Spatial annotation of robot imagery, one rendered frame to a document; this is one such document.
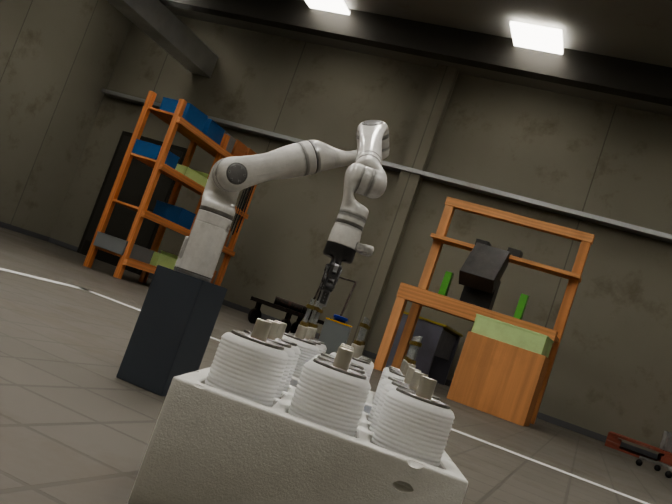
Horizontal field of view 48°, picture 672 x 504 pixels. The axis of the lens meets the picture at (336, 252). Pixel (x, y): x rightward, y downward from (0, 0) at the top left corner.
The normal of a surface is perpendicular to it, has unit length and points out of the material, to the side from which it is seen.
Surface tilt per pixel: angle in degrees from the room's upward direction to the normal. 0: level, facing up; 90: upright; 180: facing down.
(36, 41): 90
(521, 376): 90
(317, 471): 90
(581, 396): 90
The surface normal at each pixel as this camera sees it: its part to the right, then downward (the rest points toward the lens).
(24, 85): 0.89, 0.28
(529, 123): -0.31, -0.19
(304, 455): -0.02, -0.10
